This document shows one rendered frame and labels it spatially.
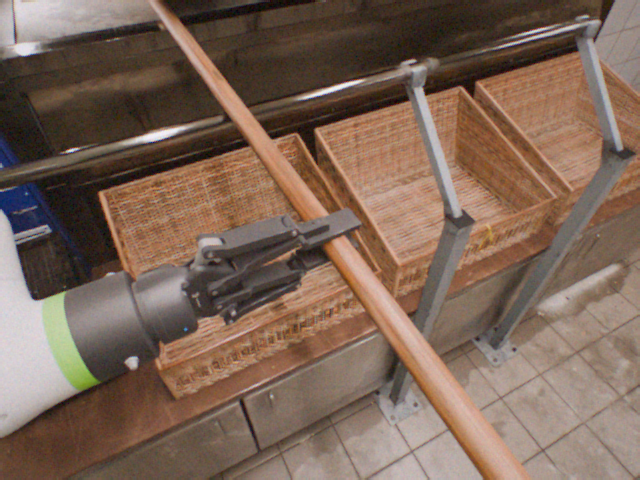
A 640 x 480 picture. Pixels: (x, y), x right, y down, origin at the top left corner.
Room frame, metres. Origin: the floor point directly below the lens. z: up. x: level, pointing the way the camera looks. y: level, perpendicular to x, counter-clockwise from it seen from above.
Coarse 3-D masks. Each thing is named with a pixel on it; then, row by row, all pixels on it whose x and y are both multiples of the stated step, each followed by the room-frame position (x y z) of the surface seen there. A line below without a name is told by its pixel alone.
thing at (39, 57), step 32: (288, 0) 1.10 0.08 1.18; (320, 0) 1.10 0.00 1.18; (352, 0) 1.14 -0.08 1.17; (384, 0) 1.18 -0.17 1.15; (96, 32) 0.91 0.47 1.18; (128, 32) 0.91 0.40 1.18; (160, 32) 0.92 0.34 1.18; (192, 32) 0.95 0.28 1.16; (224, 32) 0.98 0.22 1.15; (32, 64) 0.80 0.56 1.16; (64, 64) 0.83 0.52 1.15
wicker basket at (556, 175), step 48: (480, 96) 1.30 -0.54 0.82; (528, 96) 1.42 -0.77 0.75; (576, 96) 1.53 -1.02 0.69; (624, 96) 1.39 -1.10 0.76; (480, 144) 1.24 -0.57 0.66; (528, 144) 1.09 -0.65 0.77; (576, 144) 1.35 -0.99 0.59; (624, 144) 1.31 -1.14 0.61; (576, 192) 0.92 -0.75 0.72; (624, 192) 1.07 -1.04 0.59
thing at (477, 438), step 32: (160, 0) 1.00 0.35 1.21; (224, 96) 0.61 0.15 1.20; (256, 128) 0.52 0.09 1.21; (288, 192) 0.39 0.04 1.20; (352, 256) 0.28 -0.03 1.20; (352, 288) 0.25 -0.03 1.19; (384, 288) 0.24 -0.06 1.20; (384, 320) 0.21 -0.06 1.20; (416, 352) 0.17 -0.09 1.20; (448, 384) 0.14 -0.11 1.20; (448, 416) 0.12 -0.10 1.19; (480, 416) 0.12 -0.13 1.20; (480, 448) 0.09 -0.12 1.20
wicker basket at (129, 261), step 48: (288, 144) 1.01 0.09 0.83; (144, 192) 0.81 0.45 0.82; (192, 192) 0.86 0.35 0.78; (240, 192) 0.91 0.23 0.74; (144, 240) 0.76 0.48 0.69; (192, 240) 0.80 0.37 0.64; (336, 288) 0.67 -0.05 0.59; (192, 336) 0.52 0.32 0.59; (240, 336) 0.45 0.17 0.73; (288, 336) 0.50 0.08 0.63; (192, 384) 0.39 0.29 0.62
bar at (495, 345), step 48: (480, 48) 0.85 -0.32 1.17; (288, 96) 0.66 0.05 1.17; (336, 96) 0.69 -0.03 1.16; (96, 144) 0.52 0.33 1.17; (144, 144) 0.53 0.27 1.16; (432, 144) 0.69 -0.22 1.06; (432, 288) 0.57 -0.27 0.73; (528, 288) 0.80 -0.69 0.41; (480, 336) 0.84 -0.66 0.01; (384, 384) 0.64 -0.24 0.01
